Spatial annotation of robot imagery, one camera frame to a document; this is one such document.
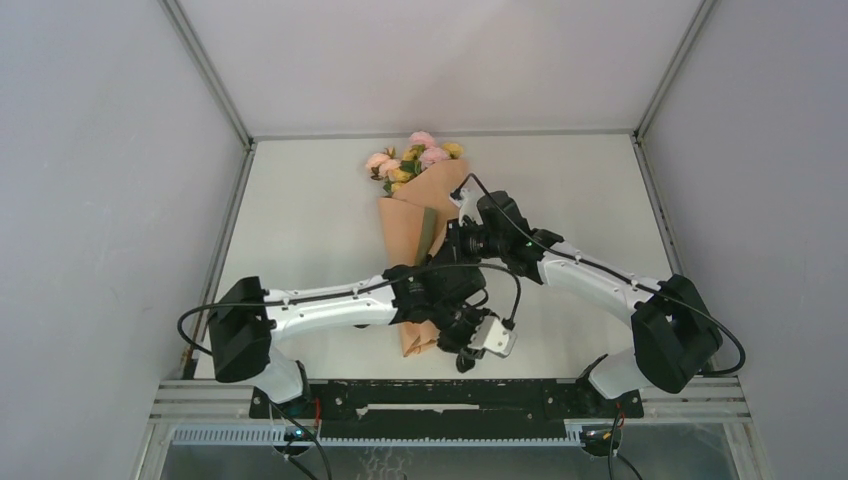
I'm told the two-sided peach green wrapping paper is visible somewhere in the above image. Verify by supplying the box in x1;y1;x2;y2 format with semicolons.
377;158;472;359

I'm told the white slotted cable duct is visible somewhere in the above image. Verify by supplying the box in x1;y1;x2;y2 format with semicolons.
171;425;584;447

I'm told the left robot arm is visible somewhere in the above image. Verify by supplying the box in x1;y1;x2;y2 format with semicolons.
177;264;486;417

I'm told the pink fake flower stem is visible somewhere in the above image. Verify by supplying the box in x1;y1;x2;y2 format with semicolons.
364;131;465;188

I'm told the black ribbon with gold text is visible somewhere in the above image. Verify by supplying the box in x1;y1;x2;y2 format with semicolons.
456;289;490;373

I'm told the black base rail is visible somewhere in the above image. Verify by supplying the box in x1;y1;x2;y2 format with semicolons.
248;379;644;442

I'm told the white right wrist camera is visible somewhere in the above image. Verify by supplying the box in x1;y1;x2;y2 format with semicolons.
449;187;480;226

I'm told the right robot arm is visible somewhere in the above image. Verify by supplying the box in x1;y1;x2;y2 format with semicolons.
447;188;746;416

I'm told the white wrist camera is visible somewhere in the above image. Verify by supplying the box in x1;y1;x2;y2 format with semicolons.
449;187;480;226
467;315;517;358

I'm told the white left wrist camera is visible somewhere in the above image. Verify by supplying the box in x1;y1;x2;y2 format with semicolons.
467;315;517;358

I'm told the yellow fake flower stem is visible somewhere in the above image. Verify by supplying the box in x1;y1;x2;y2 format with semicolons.
372;143;465;196

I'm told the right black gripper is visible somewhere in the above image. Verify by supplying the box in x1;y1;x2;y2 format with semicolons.
430;216;508;269

